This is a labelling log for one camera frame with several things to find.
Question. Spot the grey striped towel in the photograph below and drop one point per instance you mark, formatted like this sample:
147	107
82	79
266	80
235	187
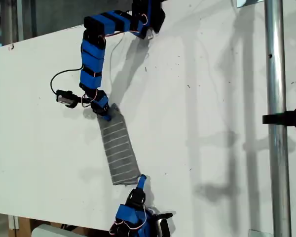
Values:
119	153

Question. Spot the white cylinder under table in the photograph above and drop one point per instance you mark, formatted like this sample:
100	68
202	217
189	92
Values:
54	231

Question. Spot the wooden table leg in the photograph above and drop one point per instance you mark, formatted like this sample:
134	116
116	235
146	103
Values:
21	227

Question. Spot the black clamp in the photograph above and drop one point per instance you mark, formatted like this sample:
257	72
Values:
286	118

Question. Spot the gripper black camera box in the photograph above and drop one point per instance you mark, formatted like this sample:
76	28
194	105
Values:
164	224
65	98

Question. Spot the steel post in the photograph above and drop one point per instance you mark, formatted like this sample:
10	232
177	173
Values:
277	123

